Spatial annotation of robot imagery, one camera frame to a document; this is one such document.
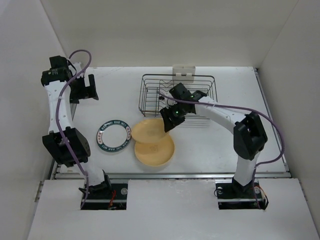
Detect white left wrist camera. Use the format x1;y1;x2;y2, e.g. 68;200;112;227
68;61;82;76

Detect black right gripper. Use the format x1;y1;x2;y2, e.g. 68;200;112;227
160;101;187;133

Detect white plate dark patterned rim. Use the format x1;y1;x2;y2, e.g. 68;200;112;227
96;119;132;154

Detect yellow shallow plate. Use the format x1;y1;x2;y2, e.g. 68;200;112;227
134;135;175;167

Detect aluminium table edge rail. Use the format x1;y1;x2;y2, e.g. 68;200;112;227
49;67;292;181

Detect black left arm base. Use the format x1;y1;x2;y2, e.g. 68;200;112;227
80;179;129;211

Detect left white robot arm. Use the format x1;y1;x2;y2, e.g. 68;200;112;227
41;55;112;199

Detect grey wire dish rack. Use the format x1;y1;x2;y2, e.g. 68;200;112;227
138;74;218;118

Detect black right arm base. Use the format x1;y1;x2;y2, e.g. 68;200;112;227
214;181;269;210

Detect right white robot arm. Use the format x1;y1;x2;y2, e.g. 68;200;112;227
159;83;268;197

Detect white plastic cutlery holder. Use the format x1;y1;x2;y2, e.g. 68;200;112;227
172;64;196;83

